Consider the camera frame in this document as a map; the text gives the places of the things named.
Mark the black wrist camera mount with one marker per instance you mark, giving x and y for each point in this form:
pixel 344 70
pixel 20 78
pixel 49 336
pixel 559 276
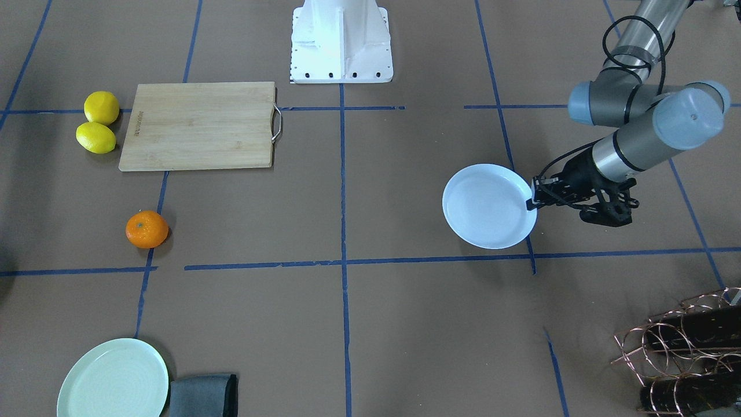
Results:
pixel 614 204

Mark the light blue plate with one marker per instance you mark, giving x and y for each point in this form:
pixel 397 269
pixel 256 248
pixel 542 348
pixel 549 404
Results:
pixel 486 205

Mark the upper yellow lemon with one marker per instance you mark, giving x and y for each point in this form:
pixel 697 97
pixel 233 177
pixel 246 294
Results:
pixel 101 107

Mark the copper wire bottle rack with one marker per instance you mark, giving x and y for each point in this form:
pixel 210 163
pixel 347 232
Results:
pixel 687 359

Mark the orange fruit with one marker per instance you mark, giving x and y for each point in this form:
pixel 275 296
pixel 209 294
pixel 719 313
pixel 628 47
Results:
pixel 147 229

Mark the lower yellow lemon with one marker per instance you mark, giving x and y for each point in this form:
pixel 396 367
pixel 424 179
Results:
pixel 96 137

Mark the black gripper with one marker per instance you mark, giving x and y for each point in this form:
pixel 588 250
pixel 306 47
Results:
pixel 575 177

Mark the green wine bottle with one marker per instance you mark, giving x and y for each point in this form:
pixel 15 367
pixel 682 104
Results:
pixel 706 395
pixel 711 331

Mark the green wine bottle middle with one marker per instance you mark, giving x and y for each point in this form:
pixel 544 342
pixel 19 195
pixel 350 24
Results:
pixel 711 331

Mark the green plate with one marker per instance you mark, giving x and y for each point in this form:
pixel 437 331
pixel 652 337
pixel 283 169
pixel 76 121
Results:
pixel 120 377

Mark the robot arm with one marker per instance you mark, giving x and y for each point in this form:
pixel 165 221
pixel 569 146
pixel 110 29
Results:
pixel 652 120

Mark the wooden cutting board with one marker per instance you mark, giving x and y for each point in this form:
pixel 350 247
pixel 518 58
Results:
pixel 201 126

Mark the dark grey folded cloth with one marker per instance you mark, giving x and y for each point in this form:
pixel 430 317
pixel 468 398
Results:
pixel 205 395

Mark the yellow lemon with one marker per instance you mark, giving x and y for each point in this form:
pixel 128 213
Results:
pixel 96 137
pixel 101 107

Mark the green wine bottle front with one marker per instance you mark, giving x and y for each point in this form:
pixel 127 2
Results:
pixel 706 395

